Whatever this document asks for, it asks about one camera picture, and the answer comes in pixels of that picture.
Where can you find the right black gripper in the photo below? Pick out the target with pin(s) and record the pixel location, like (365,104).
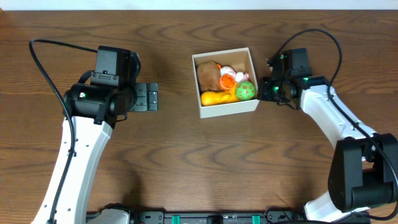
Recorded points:
(263,93)

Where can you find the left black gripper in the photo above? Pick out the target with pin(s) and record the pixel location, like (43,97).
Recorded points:
(147,97)

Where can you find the green patterned ball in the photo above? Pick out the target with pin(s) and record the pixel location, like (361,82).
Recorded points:
(245,90)

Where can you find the white cardboard box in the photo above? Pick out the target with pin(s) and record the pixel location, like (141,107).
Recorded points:
(240,60)

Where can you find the pink pig toy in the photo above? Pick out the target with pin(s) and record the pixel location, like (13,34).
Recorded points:
(238,76)

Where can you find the orange patterned ball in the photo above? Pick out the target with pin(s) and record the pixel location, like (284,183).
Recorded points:
(227,82)

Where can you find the brown plush toy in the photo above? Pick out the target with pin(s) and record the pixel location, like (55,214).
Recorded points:
(208,76)

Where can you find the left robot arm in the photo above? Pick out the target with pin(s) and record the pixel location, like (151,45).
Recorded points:
(92,107)

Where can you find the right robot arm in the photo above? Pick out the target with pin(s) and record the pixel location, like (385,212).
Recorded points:
(363,171)

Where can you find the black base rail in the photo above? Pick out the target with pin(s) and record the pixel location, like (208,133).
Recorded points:
(224,217)

